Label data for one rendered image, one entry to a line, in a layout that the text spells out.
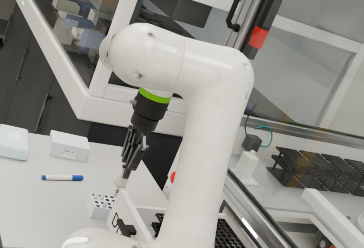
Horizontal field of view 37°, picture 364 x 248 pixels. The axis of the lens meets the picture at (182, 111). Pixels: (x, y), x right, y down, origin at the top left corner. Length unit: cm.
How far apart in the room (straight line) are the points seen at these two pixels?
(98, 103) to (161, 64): 109
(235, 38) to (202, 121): 72
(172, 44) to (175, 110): 120
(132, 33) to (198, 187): 31
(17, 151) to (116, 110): 49
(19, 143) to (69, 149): 18
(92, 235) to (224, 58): 41
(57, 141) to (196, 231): 92
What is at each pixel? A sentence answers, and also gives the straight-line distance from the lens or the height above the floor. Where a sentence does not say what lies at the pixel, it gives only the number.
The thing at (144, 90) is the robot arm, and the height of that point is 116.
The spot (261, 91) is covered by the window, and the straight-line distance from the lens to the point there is 159.
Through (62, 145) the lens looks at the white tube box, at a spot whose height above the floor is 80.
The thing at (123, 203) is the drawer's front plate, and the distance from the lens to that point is 143.
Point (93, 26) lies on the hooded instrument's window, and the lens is 215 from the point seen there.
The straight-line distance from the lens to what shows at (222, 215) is 163.
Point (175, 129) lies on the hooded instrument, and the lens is 225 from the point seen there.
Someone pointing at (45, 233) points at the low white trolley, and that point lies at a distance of 151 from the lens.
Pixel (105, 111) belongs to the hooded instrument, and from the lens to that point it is 210.
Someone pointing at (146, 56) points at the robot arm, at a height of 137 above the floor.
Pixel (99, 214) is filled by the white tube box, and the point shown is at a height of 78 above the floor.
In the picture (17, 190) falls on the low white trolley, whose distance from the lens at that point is 164.
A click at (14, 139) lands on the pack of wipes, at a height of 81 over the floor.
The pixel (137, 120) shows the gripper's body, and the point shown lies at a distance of 152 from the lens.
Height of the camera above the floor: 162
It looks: 18 degrees down
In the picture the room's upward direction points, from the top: 22 degrees clockwise
